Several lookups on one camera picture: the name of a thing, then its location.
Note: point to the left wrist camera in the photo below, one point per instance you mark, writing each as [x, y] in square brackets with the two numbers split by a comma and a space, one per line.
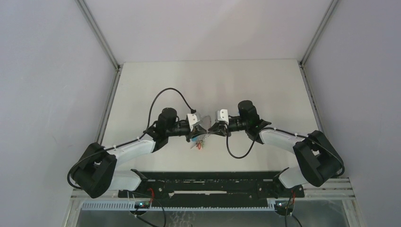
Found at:
[193, 119]

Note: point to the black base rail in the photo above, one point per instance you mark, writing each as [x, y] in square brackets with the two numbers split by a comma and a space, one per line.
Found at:
[211, 189]

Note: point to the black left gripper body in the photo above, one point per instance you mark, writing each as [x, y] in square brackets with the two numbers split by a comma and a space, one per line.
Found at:
[178, 129]

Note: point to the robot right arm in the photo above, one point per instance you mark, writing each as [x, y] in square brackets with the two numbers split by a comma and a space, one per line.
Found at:
[317, 159]

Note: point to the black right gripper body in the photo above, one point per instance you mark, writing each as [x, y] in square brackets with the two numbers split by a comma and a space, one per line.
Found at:
[237, 124]

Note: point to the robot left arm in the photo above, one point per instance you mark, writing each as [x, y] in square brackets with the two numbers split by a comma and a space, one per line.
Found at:
[96, 171]

